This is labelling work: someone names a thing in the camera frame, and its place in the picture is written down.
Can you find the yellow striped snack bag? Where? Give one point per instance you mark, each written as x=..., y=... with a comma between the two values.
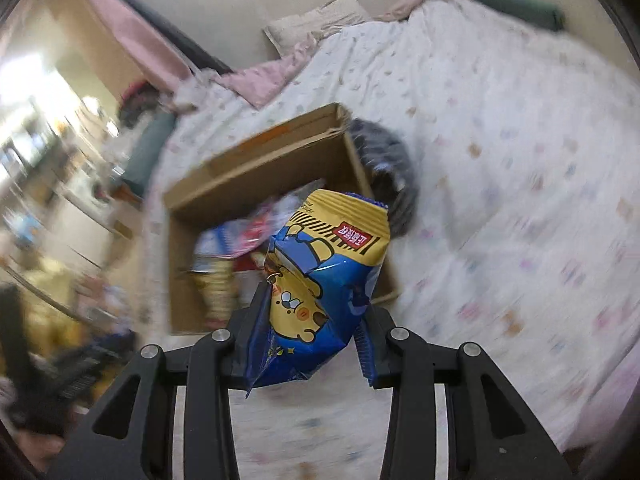
x=220, y=295

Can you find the dark plaid cloth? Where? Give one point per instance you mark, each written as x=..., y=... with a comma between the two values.
x=390, y=175

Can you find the heap of clothes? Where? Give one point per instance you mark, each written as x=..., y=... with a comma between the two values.
x=145, y=130

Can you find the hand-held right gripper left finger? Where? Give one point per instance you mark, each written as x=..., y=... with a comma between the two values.
x=245, y=350

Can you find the cardboard box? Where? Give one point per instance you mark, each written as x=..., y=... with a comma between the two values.
x=280, y=160

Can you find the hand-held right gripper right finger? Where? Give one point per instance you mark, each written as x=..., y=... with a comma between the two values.
x=365, y=355

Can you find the blue yellow bear snack bag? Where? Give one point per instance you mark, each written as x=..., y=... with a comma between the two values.
x=320, y=285

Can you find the pink curtain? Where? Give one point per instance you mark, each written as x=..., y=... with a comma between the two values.
x=135, y=30

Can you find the black curtain pole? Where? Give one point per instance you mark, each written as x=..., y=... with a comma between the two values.
x=175, y=25

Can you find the beige pillow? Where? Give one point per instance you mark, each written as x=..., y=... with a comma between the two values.
x=315, y=22

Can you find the pink blanket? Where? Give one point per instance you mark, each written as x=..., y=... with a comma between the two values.
x=260, y=77

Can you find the blue white snack bag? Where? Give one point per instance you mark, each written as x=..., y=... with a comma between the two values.
x=220, y=242

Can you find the teal headboard cushion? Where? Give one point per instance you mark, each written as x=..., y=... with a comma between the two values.
x=515, y=7

